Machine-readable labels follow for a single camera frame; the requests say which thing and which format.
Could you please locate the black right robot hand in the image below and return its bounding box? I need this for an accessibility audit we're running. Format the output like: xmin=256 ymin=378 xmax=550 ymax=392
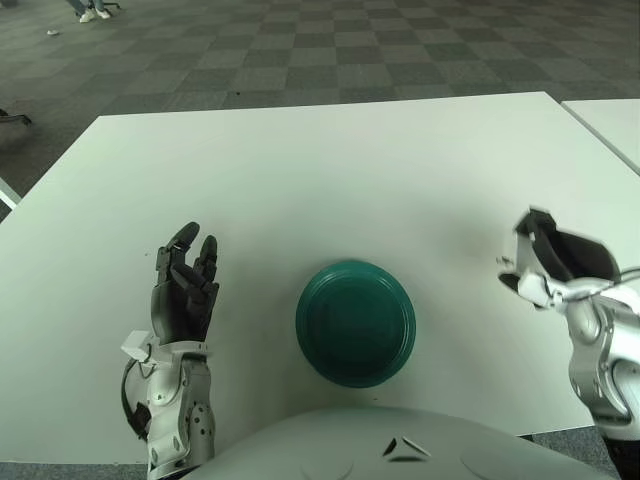
xmin=499 ymin=207 xmax=621 ymax=301

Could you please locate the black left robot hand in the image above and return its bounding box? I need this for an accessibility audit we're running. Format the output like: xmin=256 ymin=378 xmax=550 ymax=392
xmin=149 ymin=221 xmax=221 ymax=346

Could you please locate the white square charger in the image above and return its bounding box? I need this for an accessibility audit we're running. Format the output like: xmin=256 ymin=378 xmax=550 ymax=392
xmin=495 ymin=204 xmax=549 ymax=281

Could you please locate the green round plate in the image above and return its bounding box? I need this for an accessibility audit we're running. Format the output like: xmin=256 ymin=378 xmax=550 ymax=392
xmin=294 ymin=258 xmax=417 ymax=390

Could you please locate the white side table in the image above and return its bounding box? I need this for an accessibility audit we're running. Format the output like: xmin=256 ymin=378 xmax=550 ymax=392
xmin=559 ymin=98 xmax=640 ymax=176

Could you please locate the black office chair base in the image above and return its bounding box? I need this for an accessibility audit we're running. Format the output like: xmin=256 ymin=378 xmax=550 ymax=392
xmin=0 ymin=99 xmax=34 ymax=144

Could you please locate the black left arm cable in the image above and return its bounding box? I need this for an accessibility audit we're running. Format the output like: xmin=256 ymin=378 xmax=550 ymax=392
xmin=119 ymin=357 xmax=151 ymax=441

